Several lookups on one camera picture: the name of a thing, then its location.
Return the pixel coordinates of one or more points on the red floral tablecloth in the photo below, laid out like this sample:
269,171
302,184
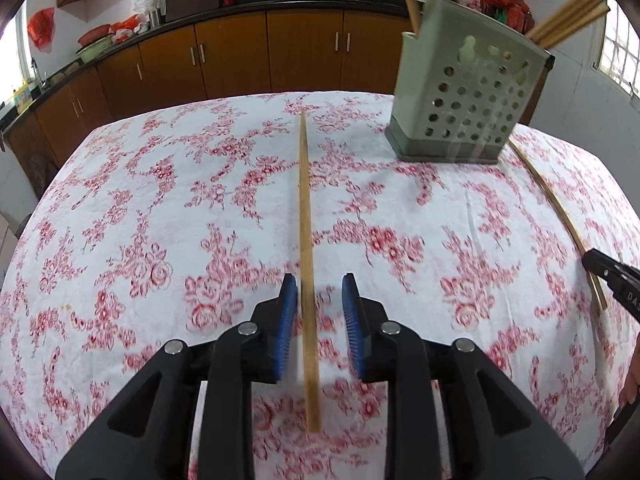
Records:
150,185

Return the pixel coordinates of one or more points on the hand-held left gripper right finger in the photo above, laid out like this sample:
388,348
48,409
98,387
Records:
352,332

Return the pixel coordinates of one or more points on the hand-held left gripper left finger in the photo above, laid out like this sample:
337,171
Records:
287,332

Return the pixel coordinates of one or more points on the bundle of wooden chopsticks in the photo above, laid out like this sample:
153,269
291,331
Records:
582,27

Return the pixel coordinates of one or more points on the red basin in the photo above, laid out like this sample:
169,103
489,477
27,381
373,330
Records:
94,34

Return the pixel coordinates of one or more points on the green basin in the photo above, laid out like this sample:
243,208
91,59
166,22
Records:
92,51

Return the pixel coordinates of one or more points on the red packages on counter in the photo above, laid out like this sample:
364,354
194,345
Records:
505,10

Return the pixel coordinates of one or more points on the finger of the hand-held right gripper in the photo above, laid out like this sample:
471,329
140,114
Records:
617,280

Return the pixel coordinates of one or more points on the green perforated utensil holder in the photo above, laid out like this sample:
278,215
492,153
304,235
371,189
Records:
450,60

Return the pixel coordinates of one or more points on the brown base cabinet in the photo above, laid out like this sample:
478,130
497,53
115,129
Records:
230,55

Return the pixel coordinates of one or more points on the barred window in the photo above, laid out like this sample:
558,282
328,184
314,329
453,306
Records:
617,45

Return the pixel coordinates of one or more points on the steel pot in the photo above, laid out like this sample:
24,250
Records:
155,17

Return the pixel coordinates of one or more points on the orange plastic bag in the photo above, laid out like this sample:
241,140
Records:
125,27

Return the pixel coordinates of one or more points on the bright side window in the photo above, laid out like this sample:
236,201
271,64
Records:
22,50

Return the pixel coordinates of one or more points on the black kitchen countertop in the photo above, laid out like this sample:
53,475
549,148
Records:
250,6

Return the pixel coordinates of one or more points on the person's right hand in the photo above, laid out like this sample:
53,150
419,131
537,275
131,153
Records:
631,382

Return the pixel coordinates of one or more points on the red hanging plastic bag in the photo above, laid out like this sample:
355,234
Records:
41,27

